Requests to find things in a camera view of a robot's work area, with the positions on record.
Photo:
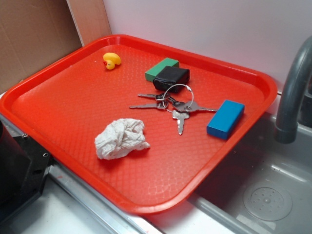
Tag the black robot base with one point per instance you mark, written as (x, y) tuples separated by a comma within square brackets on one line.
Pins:
[(24, 165)]

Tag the crumpled white paper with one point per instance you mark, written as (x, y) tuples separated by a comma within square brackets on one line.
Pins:
[(121, 137)]

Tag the silver key pointing left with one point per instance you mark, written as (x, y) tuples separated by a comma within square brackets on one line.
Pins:
[(160, 106)]

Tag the silver key pointing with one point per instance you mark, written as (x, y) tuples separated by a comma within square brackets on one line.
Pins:
[(160, 106), (192, 106)]

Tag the red plastic tray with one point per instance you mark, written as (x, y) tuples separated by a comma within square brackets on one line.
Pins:
[(66, 105)]

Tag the black-headed key upper left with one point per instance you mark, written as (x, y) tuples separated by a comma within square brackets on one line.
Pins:
[(157, 97)]

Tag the silver key pointing down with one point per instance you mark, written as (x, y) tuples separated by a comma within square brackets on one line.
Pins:
[(180, 117)]

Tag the silver key pointing right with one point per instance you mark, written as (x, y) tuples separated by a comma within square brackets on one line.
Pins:
[(192, 106)]

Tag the black leather key pouch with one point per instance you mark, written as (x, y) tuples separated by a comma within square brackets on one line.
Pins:
[(170, 76)]

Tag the green wooden block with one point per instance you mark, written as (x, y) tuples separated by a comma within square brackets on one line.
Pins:
[(151, 74)]

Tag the blue wooden block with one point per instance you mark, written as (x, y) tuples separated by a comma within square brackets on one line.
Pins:
[(225, 119)]

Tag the yellow rubber duck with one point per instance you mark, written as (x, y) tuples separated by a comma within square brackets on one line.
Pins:
[(110, 60)]

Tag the grey toy sink basin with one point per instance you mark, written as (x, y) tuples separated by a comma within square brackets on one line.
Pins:
[(216, 206)]

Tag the grey sink faucet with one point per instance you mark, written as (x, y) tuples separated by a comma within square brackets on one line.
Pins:
[(296, 100)]

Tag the round sink drain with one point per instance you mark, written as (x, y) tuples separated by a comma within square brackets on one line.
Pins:
[(267, 201)]

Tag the brown cardboard panel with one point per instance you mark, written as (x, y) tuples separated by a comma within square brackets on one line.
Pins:
[(36, 33)]

